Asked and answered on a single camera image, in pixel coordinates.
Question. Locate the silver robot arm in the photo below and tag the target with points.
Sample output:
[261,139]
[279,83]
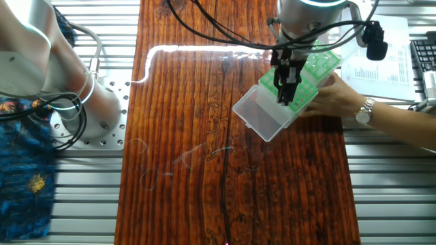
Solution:
[30,58]

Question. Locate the silver wristwatch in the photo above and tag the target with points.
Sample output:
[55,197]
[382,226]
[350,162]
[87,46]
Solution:
[364,111]

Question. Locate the white grey box device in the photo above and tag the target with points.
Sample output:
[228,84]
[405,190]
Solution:
[431,85]

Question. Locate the bare human forearm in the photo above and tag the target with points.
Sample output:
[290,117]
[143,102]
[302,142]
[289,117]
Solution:
[402,124]

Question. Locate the white printed paper sheet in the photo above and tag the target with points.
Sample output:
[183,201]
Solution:
[398,78]

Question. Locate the small grey mounted device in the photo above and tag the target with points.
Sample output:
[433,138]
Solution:
[425,105]

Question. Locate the brown wooden board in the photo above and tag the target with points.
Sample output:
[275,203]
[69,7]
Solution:
[190,204]

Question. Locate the bare human hand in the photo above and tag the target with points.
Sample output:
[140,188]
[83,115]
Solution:
[335,102]

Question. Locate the clear box green tip rack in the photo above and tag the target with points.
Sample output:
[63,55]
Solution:
[322,63]
[259,115]

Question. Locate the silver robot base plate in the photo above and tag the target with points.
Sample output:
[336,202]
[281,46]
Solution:
[117,136]

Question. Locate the black computer keyboard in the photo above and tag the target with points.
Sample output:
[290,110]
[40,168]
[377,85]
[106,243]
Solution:
[424,51]

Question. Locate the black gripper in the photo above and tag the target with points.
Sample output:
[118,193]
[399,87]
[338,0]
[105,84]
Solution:
[277,58]

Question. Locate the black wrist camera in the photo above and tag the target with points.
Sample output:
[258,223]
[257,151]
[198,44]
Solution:
[375,44]

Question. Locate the blue painted cloth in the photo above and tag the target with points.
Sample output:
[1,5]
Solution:
[24,190]

